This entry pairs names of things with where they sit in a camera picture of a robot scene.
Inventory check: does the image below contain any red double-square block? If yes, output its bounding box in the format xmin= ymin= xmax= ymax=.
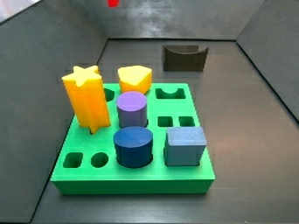
xmin=107 ymin=0 xmax=119 ymax=7

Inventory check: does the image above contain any green shape sorter board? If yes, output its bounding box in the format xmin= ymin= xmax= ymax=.
xmin=51 ymin=83 xmax=215 ymax=194

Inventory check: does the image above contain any purple cylinder block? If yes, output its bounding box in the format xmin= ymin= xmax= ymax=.
xmin=116 ymin=91 xmax=147 ymax=128

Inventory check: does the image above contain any dark blue cylinder block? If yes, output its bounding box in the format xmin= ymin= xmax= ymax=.
xmin=114 ymin=126 xmax=154 ymax=168

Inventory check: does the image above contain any yellow pentagon prism block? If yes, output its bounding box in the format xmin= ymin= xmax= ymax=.
xmin=118 ymin=66 xmax=152 ymax=94

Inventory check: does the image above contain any grey-blue cube block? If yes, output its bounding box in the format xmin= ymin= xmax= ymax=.
xmin=163 ymin=126 xmax=207 ymax=166

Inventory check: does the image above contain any yellow star prism block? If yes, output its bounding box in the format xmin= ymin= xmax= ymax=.
xmin=62 ymin=66 xmax=111 ymax=134

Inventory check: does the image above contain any black arch-shaped holder block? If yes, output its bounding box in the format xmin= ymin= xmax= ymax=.
xmin=163 ymin=45 xmax=210 ymax=72

